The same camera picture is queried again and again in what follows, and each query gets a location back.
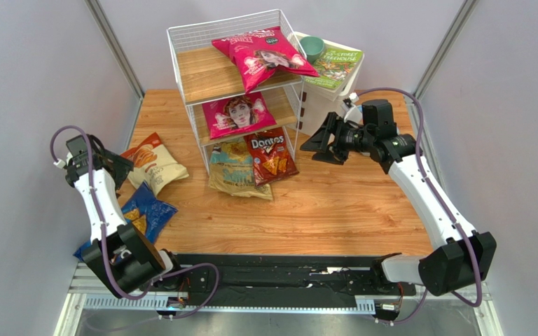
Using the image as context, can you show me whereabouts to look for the white wire wooden shelf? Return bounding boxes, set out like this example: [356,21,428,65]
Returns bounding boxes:
[166,9,304,168]

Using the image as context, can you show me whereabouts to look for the blue Doritos bag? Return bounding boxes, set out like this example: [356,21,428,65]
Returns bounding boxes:
[73,184,178,262]

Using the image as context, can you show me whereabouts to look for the green mug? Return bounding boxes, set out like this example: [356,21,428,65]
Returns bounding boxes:
[300,36,326,64]

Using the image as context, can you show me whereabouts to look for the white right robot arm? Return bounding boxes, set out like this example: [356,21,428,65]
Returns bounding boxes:
[301,99,497,297]

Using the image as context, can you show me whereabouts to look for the pink Real chips bag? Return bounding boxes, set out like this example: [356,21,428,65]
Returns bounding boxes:
[212,27,319,93]
[202,92,277,140]

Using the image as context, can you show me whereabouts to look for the cream orange chips bag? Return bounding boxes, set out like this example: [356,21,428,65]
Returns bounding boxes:
[120,132,189,196]

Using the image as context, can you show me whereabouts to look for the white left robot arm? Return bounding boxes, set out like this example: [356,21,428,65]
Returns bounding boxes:
[63,134,178,300]

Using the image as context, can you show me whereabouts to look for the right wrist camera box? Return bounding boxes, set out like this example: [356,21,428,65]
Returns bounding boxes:
[341,92,362,124]

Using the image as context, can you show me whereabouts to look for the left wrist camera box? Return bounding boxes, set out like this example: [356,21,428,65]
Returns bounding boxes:
[53,153,72,169]

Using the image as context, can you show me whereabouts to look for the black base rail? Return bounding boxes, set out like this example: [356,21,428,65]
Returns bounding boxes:
[138,251,466,311]

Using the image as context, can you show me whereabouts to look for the red Doritos bag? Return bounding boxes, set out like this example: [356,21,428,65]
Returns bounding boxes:
[244,127,299,187]

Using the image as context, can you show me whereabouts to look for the tan kettle chips bag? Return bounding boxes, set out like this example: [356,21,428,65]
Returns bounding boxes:
[208,138,273,201]

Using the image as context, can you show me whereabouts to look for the green treehouse book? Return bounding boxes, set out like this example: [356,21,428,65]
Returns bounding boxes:
[305,48,364,90]

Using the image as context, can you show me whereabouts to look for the white drawer cabinet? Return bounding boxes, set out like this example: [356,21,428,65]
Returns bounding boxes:
[289,40,364,135]

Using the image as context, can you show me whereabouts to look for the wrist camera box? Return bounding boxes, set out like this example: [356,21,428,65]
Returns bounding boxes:
[341,92,362,124]
[53,153,72,169]

